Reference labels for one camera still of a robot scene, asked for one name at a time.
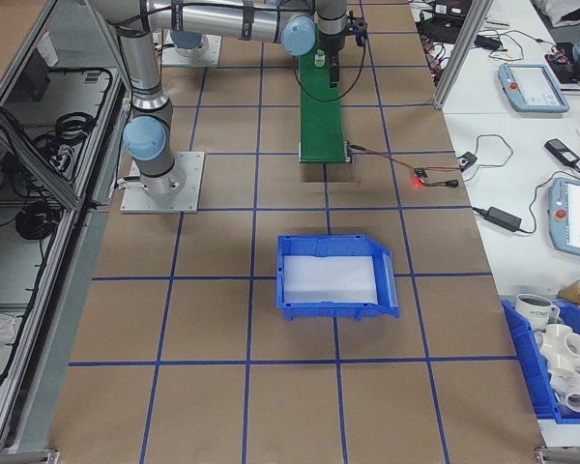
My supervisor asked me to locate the green conveyor belt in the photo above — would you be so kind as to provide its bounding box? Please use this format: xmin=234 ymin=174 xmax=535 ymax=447
xmin=297 ymin=28 xmax=354 ymax=165

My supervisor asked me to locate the black computer box red logo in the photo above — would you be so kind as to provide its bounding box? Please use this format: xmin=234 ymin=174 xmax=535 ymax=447
xmin=432 ymin=0 xmax=473 ymax=15

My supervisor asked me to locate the blue plastic bin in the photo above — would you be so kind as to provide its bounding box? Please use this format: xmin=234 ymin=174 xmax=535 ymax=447
xmin=275 ymin=233 xmax=401 ymax=322

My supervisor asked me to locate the white foam pad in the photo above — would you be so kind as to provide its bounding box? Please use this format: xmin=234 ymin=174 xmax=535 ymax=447
xmin=280 ymin=254 xmax=383 ymax=305

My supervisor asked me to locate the black handheld device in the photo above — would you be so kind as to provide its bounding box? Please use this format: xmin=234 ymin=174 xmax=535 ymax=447
xmin=543 ymin=137 xmax=580 ymax=168

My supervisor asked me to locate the white side table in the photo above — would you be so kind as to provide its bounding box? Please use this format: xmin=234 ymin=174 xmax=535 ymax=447
xmin=408 ymin=0 xmax=580 ymax=464

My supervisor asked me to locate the white printed mug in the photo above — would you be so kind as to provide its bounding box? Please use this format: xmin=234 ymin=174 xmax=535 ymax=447
xmin=514 ymin=293 xmax=562 ymax=334

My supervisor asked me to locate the yellow plastic item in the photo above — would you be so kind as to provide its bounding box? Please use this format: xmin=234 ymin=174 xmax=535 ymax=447
xmin=557 ymin=278 xmax=580 ymax=308

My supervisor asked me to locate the blue storage bin with fittings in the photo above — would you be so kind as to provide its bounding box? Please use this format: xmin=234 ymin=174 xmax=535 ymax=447
xmin=501 ymin=295 xmax=580 ymax=426

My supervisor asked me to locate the white PVC pipe fitting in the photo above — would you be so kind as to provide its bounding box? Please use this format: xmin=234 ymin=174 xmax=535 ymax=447
xmin=535 ymin=322 xmax=580 ymax=372
xmin=546 ymin=366 xmax=580 ymax=416

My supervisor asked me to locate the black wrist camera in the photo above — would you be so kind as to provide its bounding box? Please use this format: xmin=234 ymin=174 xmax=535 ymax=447
xmin=346 ymin=14 xmax=368 ymax=47

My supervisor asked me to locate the red black conveyor wire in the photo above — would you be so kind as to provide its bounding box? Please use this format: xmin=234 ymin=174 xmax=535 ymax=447
xmin=350 ymin=142 xmax=417 ymax=174

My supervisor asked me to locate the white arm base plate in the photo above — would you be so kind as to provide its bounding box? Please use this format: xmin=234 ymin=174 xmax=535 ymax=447
xmin=159 ymin=36 xmax=222 ymax=68
xmin=119 ymin=151 xmax=207 ymax=214

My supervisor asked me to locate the aluminium profile post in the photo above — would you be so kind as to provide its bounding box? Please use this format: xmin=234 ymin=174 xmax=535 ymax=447
xmin=432 ymin=0 xmax=495 ymax=111

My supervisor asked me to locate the black cable coil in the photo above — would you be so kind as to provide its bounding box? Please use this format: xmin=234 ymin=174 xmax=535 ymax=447
xmin=52 ymin=111 xmax=98 ymax=146
xmin=14 ymin=200 xmax=54 ymax=242

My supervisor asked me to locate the V-shaped metal bar frame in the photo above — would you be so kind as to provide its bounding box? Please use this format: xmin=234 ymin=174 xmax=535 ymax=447
xmin=0 ymin=0 xmax=130 ymax=453

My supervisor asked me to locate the aluminium table frame rail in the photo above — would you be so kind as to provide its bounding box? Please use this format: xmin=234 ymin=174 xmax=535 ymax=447
xmin=0 ymin=445 xmax=580 ymax=464

